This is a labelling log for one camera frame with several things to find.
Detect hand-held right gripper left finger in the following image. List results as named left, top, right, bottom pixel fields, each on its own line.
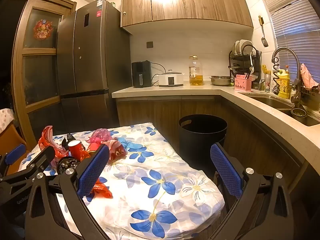
left=25, top=144, right=110, bottom=240

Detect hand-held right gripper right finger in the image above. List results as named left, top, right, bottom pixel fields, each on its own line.
left=210, top=142, right=295, bottom=240

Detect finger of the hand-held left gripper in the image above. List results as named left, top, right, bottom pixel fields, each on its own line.
left=0, top=145, right=55, bottom=183
left=0, top=144, right=27, bottom=177

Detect red plastic bag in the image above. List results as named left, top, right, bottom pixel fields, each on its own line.
left=38, top=126, right=69, bottom=159

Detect red orange wrapper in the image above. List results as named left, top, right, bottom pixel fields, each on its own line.
left=90, top=177, right=113, bottom=198

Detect black plastic bag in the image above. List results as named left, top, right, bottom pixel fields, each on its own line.
left=57, top=156, right=80, bottom=175

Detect red paper cup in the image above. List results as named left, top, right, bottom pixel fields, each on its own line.
left=68, top=140, right=88, bottom=160

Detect pink patterned bag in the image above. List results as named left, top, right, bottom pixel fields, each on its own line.
left=101, top=140, right=128, bottom=164

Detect small black wrapper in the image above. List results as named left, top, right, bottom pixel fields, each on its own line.
left=61, top=134, right=75, bottom=150

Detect pink plastic bag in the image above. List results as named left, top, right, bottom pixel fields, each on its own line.
left=87, top=128, right=118, bottom=144

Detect black trash bin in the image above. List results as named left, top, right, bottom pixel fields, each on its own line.
left=178, top=114, right=228, bottom=178

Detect orange wooden chair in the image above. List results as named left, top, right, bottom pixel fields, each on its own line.
left=0, top=109, right=28, bottom=155

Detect wooden glass door cabinet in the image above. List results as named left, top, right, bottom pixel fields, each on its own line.
left=12, top=0, right=77, bottom=153

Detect steel kitchen sink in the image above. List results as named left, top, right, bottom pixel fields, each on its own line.
left=244, top=94, right=320, bottom=127

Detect pink utensil holder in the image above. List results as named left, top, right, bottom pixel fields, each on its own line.
left=234, top=74, right=252, bottom=92

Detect steel basin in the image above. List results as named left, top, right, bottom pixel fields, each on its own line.
left=209, top=76, right=233, bottom=86

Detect cooking oil bottle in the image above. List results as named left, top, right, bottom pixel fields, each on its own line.
left=189, top=55, right=205, bottom=86

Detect yellow detergent bottle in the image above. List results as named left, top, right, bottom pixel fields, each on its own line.
left=277, top=66, right=291, bottom=99

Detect black air fryer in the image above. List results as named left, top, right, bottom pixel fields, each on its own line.
left=131, top=61, right=152, bottom=88

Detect white electric cooker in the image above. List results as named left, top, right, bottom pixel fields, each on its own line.
left=158, top=70, right=184, bottom=87

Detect black dish rack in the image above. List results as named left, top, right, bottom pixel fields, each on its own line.
left=228, top=39, right=262, bottom=83

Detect dark grey refrigerator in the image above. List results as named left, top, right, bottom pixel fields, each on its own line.
left=57, top=0, right=132, bottom=133

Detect pink dish cloth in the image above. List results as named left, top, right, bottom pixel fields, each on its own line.
left=300, top=63, right=320, bottom=90

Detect red door decoration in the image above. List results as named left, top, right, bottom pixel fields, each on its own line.
left=34, top=19, right=54, bottom=40

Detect steel kitchen faucet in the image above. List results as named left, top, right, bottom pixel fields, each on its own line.
left=271, top=47, right=307, bottom=110

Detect hanging metal spatula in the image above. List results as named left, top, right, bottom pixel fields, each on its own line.
left=258, top=16, right=269, bottom=47

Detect window blinds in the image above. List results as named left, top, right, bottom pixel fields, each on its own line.
left=255, top=0, right=320, bottom=85

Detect coiled sprayer hose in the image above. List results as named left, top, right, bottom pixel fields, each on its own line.
left=272, top=56, right=282, bottom=95

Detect wooden wall cabinet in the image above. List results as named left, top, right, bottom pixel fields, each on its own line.
left=121, top=0, right=254, bottom=28

